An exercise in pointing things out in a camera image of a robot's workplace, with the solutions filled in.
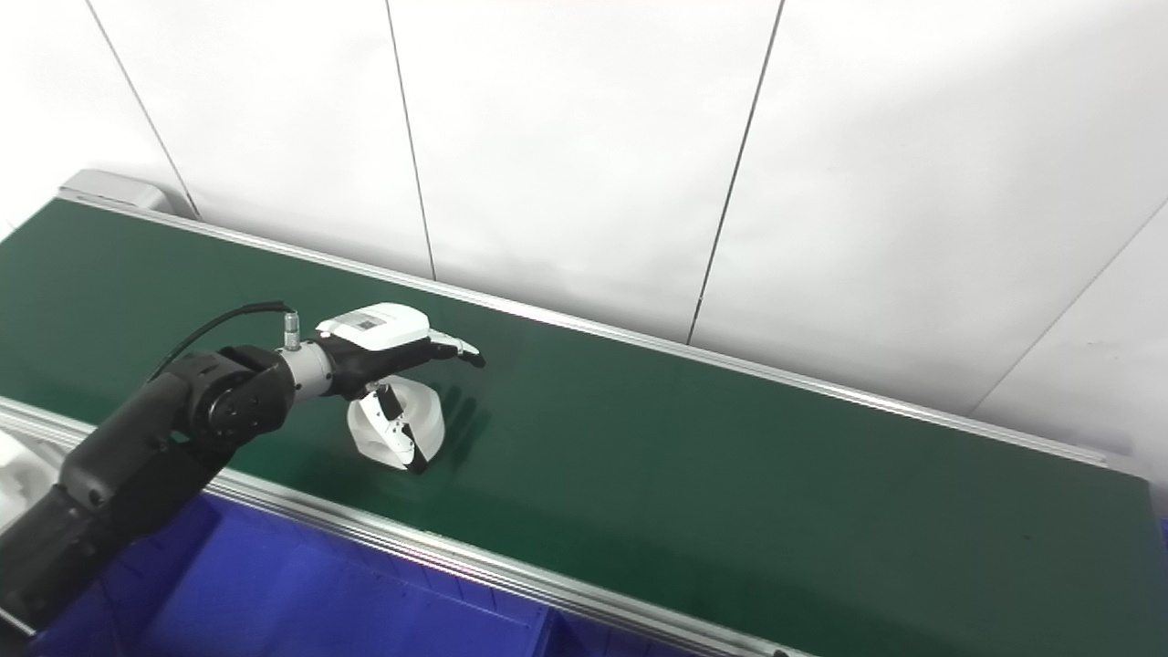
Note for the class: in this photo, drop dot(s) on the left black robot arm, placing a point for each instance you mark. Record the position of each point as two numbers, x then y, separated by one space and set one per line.
137 456

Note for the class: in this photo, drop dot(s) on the green conveyor belt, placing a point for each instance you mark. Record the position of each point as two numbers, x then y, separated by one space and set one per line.
684 456

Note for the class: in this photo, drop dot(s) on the blue plastic bin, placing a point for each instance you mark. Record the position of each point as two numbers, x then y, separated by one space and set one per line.
301 593
611 639

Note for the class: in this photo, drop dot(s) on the white spool part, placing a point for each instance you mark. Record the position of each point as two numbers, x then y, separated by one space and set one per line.
424 411

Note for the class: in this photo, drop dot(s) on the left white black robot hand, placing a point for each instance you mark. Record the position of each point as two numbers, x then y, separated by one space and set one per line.
374 338

